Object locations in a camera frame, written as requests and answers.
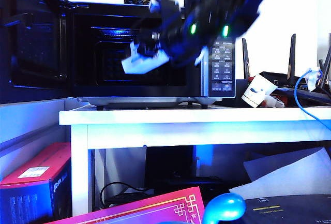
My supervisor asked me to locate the white tape tag on cable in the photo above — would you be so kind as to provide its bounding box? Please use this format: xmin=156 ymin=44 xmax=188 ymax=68
xmin=305 ymin=66 xmax=323 ymax=92

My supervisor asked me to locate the white table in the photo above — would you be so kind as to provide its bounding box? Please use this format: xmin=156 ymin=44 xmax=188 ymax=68
xmin=58 ymin=106 xmax=331 ymax=217

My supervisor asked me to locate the black Midea microwave oven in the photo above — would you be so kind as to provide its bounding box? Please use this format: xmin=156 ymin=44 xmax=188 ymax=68
xmin=67 ymin=1 xmax=237 ymax=111

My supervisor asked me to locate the clear snack box purple label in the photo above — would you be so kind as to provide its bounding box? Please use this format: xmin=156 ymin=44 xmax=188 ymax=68
xmin=121 ymin=39 xmax=171 ymax=75

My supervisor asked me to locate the blue network cable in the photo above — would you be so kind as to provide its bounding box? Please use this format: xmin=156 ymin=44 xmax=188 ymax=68
xmin=293 ymin=68 xmax=331 ymax=131

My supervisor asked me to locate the white paper sheet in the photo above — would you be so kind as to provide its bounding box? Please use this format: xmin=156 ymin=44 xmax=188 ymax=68
xmin=228 ymin=146 xmax=331 ymax=200

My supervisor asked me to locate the pink box with gold pattern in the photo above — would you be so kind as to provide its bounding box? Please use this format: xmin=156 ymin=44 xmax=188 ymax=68
xmin=48 ymin=186 xmax=206 ymax=224

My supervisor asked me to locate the thin black cable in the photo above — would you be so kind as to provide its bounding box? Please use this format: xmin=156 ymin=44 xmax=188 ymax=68
xmin=99 ymin=182 xmax=156 ymax=209

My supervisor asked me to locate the red and blue cardboard box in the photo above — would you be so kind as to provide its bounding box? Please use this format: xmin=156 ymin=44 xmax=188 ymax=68
xmin=0 ymin=142 xmax=73 ymax=224

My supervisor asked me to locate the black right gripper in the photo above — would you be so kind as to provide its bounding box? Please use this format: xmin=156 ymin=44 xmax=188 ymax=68
xmin=136 ymin=0 xmax=190 ymax=62

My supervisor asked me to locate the black router with antennas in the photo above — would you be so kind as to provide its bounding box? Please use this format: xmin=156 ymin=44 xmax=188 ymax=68
xmin=241 ymin=33 xmax=331 ymax=108

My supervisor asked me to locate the black box with yellow stripe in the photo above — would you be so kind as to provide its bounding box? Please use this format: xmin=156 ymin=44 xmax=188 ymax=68
xmin=237 ymin=194 xmax=331 ymax=224

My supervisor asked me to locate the small red and white item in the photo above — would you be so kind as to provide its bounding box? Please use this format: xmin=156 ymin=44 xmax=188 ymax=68
xmin=260 ymin=95 xmax=285 ymax=109

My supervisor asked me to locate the black glass microwave door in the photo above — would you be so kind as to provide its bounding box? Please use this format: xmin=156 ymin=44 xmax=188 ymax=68
xmin=0 ymin=0 xmax=74 ymax=106

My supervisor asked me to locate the white paper cup blue print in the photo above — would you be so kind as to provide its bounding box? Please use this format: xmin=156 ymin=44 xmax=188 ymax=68
xmin=240 ymin=73 xmax=278 ymax=109

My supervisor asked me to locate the glossy blue rounded object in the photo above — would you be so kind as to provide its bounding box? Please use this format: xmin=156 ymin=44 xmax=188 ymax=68
xmin=201 ymin=192 xmax=247 ymax=224

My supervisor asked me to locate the large black box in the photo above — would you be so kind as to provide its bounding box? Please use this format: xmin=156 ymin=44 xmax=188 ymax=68
xmin=144 ymin=145 xmax=195 ymax=183

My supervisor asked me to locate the frosted partition with grey frame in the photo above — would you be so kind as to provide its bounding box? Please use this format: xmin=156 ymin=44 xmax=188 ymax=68
xmin=0 ymin=98 xmax=73 ymax=181

